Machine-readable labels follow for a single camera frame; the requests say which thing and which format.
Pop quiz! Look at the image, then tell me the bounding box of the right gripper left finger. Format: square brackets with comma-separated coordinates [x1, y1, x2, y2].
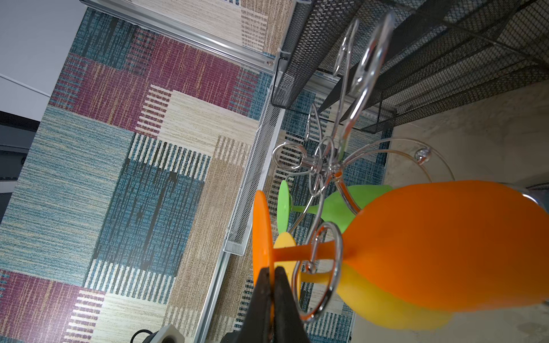
[221, 267, 272, 343]

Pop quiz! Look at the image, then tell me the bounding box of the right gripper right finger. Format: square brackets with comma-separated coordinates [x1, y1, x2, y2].
[274, 267, 310, 343]

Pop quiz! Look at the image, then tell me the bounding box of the chrome wine glass rack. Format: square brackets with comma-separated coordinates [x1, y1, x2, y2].
[272, 11, 456, 323]

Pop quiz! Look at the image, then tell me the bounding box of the orange back wine glass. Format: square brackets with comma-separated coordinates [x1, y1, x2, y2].
[252, 180, 548, 312]

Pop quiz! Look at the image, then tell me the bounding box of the amber yellow wine glass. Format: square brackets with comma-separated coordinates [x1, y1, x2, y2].
[272, 231, 453, 331]

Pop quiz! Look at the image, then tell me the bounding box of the green wine glass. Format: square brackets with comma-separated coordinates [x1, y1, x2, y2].
[277, 180, 393, 233]

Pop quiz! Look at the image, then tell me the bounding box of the white mesh wall basket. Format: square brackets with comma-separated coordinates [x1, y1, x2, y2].
[223, 102, 285, 256]

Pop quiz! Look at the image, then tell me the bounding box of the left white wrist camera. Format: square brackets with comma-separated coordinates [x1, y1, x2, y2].
[130, 324, 185, 343]

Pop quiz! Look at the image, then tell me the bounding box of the black wire shelf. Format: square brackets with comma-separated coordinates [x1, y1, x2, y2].
[271, 1, 548, 133]

